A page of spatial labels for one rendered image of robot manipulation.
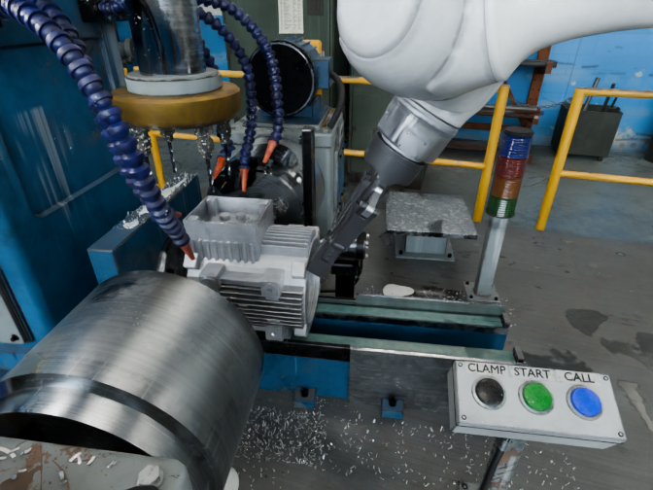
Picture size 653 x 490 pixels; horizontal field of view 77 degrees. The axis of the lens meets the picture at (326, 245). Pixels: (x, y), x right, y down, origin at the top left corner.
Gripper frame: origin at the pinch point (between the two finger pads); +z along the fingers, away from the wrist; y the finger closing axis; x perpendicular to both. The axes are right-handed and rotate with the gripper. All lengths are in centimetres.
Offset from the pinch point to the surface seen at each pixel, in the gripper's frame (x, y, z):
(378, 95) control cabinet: 19, -307, 24
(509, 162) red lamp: 27.2, -33.3, -21.6
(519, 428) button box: 23.2, 23.1, -7.3
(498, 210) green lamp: 32.6, -33.2, -12.2
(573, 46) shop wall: 181, -462, -101
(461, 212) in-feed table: 37, -59, 0
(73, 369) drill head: -18.6, 31.1, 3.6
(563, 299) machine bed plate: 63, -36, -1
